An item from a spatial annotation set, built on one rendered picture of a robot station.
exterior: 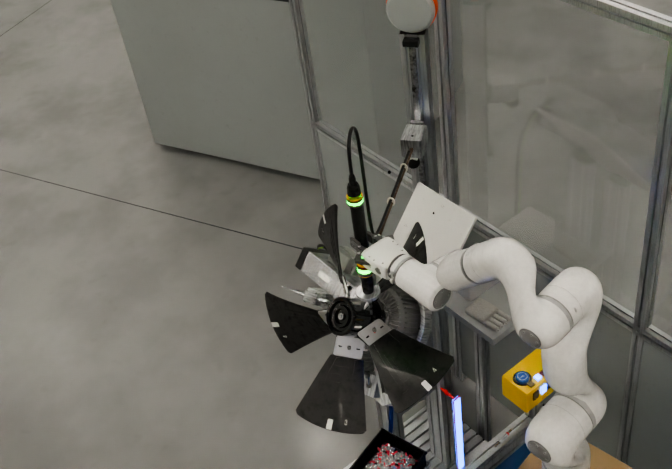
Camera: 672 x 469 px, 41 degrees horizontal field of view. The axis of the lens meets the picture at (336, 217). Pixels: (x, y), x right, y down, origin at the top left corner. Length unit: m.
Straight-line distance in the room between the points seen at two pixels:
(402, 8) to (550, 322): 1.25
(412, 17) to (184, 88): 2.70
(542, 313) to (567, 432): 0.40
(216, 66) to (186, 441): 2.08
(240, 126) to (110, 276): 1.12
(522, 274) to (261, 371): 2.48
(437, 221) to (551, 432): 0.93
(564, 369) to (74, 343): 3.10
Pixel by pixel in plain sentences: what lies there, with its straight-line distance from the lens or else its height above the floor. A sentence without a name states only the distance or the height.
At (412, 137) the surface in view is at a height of 1.48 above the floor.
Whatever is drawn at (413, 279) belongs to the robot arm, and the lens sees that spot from 2.30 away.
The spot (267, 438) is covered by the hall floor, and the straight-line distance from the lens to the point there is 4.05.
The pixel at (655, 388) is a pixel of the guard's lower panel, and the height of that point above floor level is 0.77.
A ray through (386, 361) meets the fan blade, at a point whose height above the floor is 1.18.
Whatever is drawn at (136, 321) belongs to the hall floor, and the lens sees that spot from 4.70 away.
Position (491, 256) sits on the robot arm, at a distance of 2.00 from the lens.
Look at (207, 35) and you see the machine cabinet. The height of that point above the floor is 0.91.
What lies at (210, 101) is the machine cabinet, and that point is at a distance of 5.27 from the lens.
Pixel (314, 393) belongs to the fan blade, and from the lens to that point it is 2.84.
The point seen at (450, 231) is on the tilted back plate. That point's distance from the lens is 2.86.
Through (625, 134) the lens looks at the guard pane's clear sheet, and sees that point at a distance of 2.64.
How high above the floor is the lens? 3.20
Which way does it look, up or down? 40 degrees down
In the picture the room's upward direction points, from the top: 9 degrees counter-clockwise
